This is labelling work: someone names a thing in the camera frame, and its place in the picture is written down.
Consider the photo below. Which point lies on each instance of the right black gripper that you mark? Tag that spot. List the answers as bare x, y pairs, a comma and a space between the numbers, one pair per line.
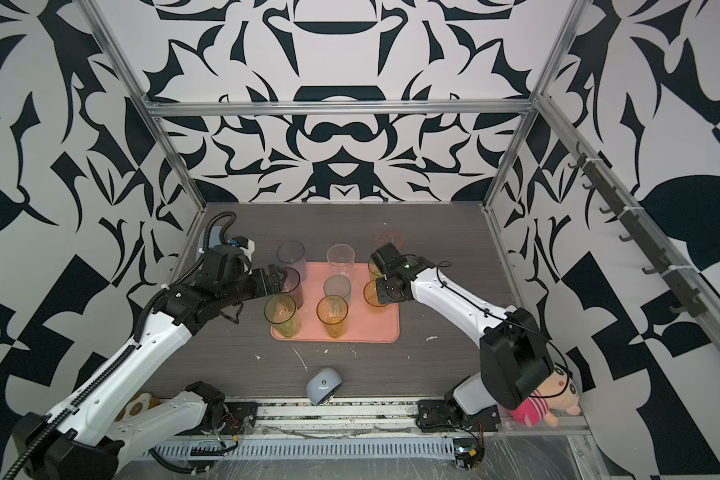
383, 296

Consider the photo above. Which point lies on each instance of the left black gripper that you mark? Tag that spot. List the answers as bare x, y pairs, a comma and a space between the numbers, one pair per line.
262, 286

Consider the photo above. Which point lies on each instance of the dark grey tumbler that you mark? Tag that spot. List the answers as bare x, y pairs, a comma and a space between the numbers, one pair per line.
292, 285

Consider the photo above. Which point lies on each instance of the tall green glass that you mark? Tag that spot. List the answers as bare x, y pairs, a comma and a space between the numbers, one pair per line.
281, 313

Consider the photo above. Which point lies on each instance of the short amber glass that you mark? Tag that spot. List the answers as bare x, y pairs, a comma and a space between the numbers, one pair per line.
370, 294

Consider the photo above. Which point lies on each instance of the blue tall tumbler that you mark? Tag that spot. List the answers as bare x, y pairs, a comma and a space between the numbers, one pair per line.
292, 254

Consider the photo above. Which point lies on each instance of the clear tall glass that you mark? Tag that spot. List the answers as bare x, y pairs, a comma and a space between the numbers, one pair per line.
341, 260

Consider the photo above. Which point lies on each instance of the teal dimpled tumbler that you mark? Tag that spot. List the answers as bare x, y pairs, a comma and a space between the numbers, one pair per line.
338, 285

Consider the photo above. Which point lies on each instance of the pink plastic tray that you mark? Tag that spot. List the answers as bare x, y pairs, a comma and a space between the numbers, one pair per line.
365, 323

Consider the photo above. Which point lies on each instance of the tall amber glass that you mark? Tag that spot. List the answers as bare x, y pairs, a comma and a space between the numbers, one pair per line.
332, 312

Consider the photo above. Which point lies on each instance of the short green glass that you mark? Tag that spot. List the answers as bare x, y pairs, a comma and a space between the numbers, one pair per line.
374, 272

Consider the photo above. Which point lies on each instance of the short pink glass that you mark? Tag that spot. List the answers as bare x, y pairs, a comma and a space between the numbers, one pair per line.
393, 237

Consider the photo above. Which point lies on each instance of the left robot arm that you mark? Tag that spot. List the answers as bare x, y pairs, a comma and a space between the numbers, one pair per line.
83, 436

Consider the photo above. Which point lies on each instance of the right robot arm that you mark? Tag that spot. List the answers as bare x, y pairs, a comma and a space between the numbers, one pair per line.
514, 358

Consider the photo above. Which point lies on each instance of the light blue case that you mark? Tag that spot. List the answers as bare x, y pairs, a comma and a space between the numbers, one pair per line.
205, 239

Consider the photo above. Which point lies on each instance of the white box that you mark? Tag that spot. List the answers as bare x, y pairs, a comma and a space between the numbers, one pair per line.
510, 312

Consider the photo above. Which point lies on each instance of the grey computer mouse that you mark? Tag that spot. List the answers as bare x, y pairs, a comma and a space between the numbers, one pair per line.
323, 386

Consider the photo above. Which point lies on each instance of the brown plush toy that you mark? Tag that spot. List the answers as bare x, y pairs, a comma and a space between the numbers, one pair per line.
140, 403

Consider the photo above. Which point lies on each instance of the pink plush doll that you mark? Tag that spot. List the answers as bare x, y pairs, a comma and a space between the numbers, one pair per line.
557, 393

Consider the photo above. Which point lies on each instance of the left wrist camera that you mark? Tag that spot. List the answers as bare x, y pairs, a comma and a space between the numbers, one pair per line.
246, 245

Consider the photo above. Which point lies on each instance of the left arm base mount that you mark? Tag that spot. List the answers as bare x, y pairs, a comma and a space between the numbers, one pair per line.
235, 418

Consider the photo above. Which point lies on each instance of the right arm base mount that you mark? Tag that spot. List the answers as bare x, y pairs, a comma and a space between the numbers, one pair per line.
443, 414

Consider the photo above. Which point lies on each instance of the white cable duct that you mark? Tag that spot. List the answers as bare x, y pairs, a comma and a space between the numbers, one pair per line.
313, 449

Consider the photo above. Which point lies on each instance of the black wall hook rack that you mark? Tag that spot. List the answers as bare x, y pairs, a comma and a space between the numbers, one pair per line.
639, 230

